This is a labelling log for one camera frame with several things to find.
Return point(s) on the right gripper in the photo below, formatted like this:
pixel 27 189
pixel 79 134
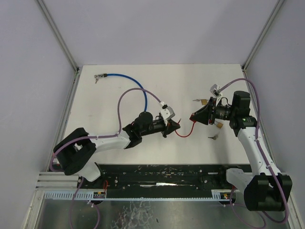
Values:
pixel 212 112

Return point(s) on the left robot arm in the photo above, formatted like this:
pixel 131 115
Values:
pixel 75 151

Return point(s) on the small brass padlock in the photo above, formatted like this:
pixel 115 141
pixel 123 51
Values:
pixel 204 101

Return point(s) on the blue cable lock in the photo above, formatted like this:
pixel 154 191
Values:
pixel 104 75

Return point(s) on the long shackle brass padlock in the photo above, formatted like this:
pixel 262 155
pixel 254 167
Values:
pixel 218 124

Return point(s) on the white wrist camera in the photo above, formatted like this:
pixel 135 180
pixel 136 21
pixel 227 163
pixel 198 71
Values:
pixel 167 112
pixel 215 91

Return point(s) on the right aluminium frame post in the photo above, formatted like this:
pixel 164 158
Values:
pixel 263 34

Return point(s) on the red cable padlock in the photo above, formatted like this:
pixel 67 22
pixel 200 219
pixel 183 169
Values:
pixel 186 134

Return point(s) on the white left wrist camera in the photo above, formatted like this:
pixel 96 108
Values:
pixel 167 112

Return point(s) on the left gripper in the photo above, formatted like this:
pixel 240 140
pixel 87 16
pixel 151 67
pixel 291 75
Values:
pixel 165 128

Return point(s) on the aluminium frame post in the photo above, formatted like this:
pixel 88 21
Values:
pixel 57 34
pixel 263 34

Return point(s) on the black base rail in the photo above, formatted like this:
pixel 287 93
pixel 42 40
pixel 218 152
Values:
pixel 198 177

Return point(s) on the left aluminium frame post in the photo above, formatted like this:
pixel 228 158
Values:
pixel 57 34

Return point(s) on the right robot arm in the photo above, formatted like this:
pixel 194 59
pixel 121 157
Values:
pixel 266 189

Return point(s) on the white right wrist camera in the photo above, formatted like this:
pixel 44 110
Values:
pixel 215 91

